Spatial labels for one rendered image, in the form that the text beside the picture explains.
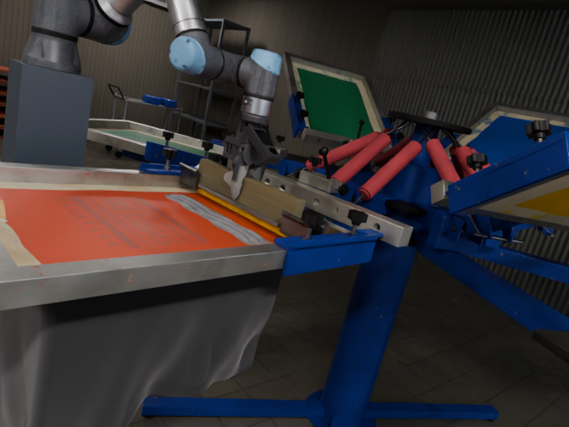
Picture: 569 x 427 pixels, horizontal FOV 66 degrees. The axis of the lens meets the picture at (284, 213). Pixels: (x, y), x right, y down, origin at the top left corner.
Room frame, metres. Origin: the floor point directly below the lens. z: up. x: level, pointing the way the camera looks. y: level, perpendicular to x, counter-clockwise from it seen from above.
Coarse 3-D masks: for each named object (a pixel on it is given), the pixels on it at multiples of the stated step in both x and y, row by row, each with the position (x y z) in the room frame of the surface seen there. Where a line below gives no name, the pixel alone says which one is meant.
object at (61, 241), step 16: (16, 224) 0.71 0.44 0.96; (32, 224) 0.72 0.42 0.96; (48, 224) 0.74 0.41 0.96; (64, 224) 0.76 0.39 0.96; (80, 224) 0.78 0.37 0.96; (192, 224) 0.94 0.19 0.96; (208, 224) 0.97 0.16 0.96; (240, 224) 1.03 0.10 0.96; (256, 224) 1.06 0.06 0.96; (32, 240) 0.66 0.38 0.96; (48, 240) 0.67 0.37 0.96; (64, 240) 0.69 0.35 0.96; (80, 240) 0.70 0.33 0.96; (96, 240) 0.72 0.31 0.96; (224, 240) 0.88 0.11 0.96; (272, 240) 0.96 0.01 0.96; (48, 256) 0.61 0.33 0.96; (64, 256) 0.63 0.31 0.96; (80, 256) 0.64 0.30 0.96; (96, 256) 0.65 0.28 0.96; (112, 256) 0.67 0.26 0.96; (128, 256) 0.68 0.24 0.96
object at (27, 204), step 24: (0, 192) 0.84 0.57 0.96; (24, 192) 0.88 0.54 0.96; (48, 192) 0.92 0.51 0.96; (72, 192) 0.96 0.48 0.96; (96, 192) 1.00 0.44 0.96; (120, 192) 1.05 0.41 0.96; (144, 192) 1.10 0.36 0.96; (168, 192) 1.16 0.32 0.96; (24, 216) 0.75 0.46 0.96; (48, 216) 0.78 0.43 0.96; (72, 216) 0.81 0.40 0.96; (192, 216) 0.99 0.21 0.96
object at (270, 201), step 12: (204, 168) 1.19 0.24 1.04; (216, 168) 1.16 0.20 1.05; (228, 168) 1.15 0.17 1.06; (204, 180) 1.18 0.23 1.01; (216, 180) 1.15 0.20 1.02; (252, 180) 1.06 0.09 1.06; (228, 192) 1.11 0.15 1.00; (240, 192) 1.08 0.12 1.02; (252, 192) 1.05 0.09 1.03; (264, 192) 1.02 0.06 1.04; (276, 192) 1.00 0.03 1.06; (252, 204) 1.05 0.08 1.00; (264, 204) 1.02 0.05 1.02; (276, 204) 0.99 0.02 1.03; (288, 204) 0.97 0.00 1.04; (300, 204) 0.96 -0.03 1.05; (276, 216) 0.99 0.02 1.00; (300, 216) 0.97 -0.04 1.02
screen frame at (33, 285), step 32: (0, 256) 0.51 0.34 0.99; (160, 256) 0.63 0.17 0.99; (192, 256) 0.66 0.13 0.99; (224, 256) 0.70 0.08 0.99; (256, 256) 0.75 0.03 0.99; (0, 288) 0.45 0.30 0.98; (32, 288) 0.48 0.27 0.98; (64, 288) 0.50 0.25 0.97; (96, 288) 0.53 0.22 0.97; (128, 288) 0.57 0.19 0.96
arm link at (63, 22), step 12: (36, 0) 1.23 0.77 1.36; (48, 0) 1.22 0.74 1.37; (60, 0) 1.23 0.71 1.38; (72, 0) 1.26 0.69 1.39; (84, 0) 1.30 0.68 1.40; (36, 12) 1.23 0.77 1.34; (48, 12) 1.22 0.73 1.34; (60, 12) 1.24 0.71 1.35; (72, 12) 1.26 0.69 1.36; (84, 12) 1.29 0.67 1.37; (36, 24) 1.23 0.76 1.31; (48, 24) 1.22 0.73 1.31; (60, 24) 1.24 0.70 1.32; (72, 24) 1.26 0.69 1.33; (84, 24) 1.30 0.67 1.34
